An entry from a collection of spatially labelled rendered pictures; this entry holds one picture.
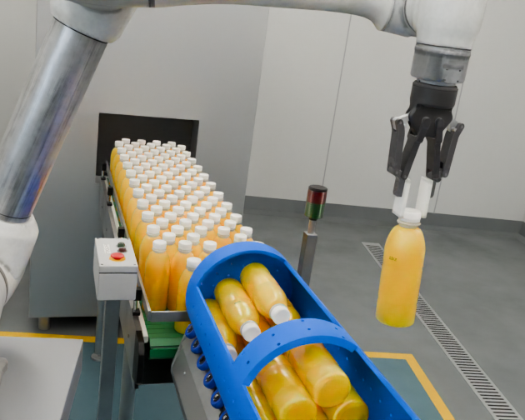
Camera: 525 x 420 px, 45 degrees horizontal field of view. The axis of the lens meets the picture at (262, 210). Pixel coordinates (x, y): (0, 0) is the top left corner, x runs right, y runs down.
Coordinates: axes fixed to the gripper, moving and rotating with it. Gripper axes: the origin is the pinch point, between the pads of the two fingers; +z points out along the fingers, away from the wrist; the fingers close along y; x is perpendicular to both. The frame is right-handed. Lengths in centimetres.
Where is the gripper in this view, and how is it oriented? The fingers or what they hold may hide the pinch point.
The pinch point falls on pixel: (412, 197)
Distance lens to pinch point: 114.2
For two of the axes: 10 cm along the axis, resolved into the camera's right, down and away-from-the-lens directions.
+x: -2.9, -3.4, 9.0
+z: -1.2, 9.4, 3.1
